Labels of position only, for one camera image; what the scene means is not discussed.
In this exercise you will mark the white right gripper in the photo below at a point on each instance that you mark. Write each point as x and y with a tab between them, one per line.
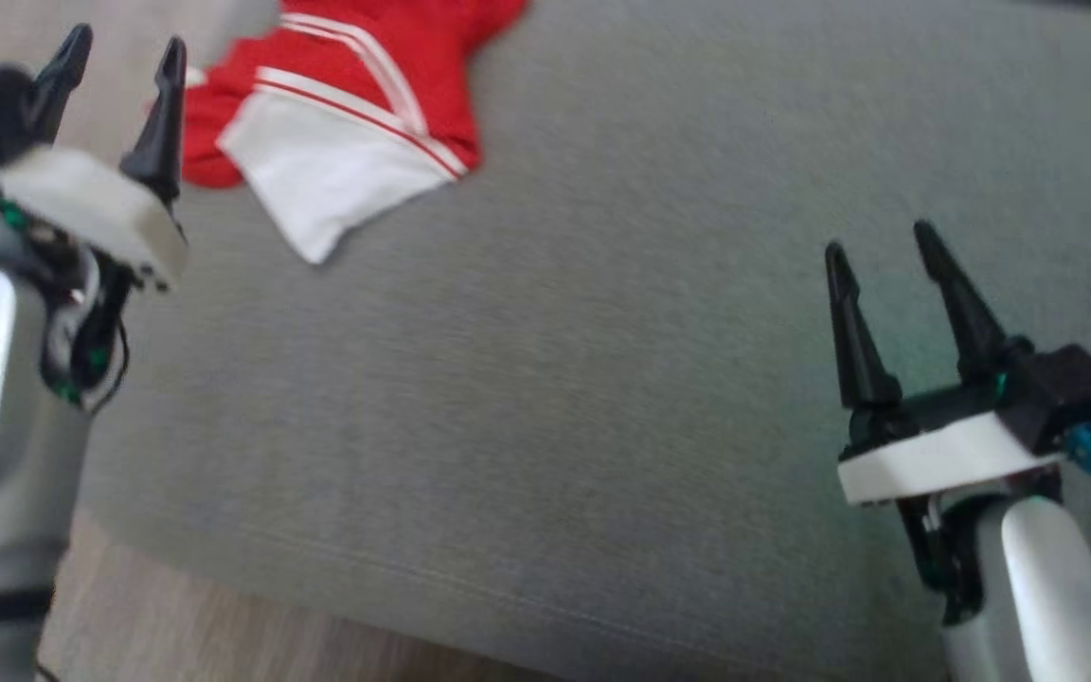
934	459

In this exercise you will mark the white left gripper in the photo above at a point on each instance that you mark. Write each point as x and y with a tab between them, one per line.
91	204

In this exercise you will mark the red and white basketball jersey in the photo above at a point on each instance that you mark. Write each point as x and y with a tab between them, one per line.
394	57

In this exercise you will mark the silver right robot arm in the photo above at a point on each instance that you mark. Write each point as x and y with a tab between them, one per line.
1047	587

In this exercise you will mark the grey fabric sofa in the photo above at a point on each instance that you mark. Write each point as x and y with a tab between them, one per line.
602	379

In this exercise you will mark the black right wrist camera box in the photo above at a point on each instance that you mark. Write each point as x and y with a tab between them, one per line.
1076	393

